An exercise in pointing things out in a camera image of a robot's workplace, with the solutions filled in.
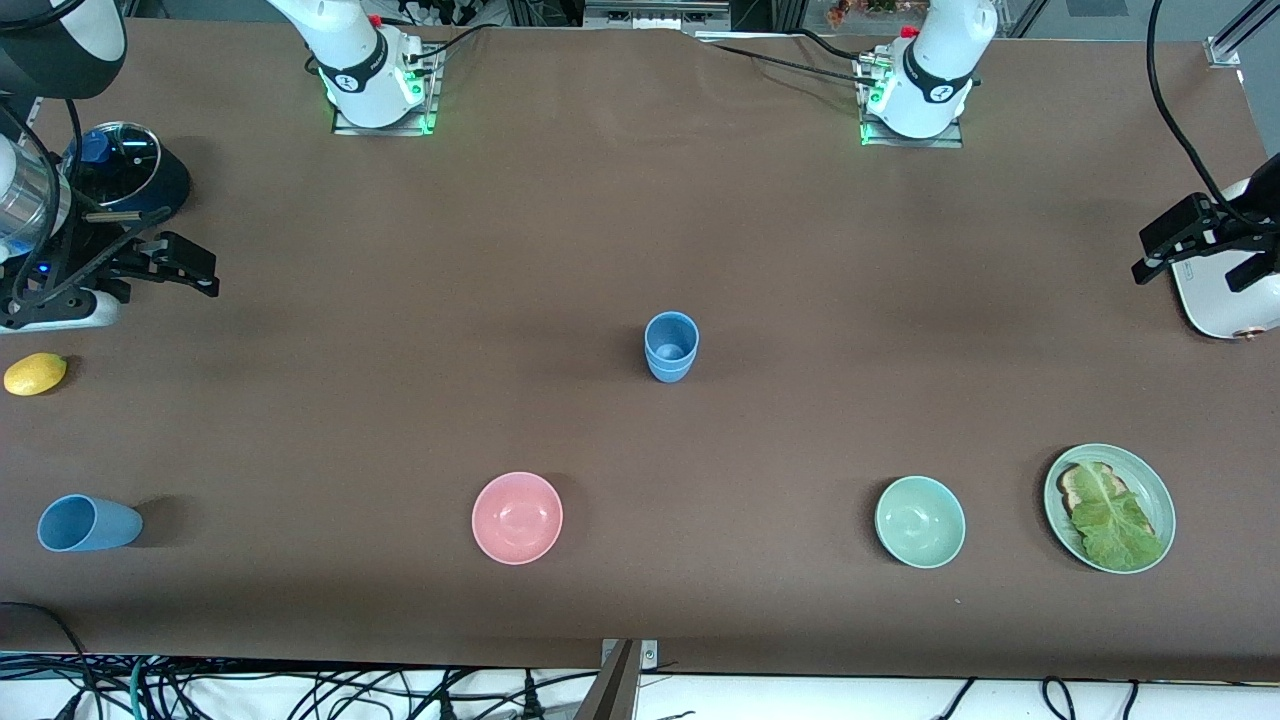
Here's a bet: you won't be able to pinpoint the pink bowl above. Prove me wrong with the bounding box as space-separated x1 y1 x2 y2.
471 471 564 566

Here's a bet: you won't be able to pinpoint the white toaster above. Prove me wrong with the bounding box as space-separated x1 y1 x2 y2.
1170 178 1280 342

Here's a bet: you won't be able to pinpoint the black looping floor cable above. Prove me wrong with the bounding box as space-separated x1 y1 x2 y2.
0 600 101 720

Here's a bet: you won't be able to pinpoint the blue plastic cup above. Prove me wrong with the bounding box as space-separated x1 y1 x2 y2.
37 494 144 553
643 311 700 367
646 345 698 384

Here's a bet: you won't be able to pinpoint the yellow lemon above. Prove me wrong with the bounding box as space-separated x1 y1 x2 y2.
3 352 69 397

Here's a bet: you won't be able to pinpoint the glass saucepan lid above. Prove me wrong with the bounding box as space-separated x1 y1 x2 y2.
72 121 162 213

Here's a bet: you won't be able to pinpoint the pale green bowl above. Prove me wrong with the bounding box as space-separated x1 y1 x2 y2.
874 475 967 570

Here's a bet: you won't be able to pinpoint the pale green plate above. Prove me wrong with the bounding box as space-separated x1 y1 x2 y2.
1043 443 1177 575

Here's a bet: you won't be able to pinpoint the dark blue saucepan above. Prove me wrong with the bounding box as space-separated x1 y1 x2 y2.
60 120 193 229

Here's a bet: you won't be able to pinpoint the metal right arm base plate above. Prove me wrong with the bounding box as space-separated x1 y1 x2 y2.
331 40 441 137

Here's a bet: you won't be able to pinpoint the toasted bread slice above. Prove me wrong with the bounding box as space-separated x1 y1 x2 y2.
1057 462 1131 516

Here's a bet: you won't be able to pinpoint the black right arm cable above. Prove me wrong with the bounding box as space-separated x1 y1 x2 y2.
0 95 176 306

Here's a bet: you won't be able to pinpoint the aluminium frame profile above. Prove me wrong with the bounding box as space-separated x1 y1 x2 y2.
1205 0 1280 69

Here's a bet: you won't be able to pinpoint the grey power strip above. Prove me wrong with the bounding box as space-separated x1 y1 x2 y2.
583 0 733 33

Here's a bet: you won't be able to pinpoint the orange artificial flowers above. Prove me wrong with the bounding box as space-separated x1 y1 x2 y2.
825 0 931 29

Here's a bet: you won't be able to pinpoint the long black table cable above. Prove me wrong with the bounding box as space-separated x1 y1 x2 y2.
695 28 881 86

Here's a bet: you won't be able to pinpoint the brown table mat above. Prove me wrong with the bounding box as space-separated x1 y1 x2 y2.
0 18 1280 683

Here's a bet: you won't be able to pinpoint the dark metal bar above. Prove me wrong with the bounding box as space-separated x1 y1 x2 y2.
574 640 642 720

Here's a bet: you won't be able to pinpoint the green lettuce leaf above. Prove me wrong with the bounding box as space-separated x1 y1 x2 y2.
1068 462 1166 571

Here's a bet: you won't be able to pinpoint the short black table cable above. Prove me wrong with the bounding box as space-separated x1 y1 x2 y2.
405 22 496 76

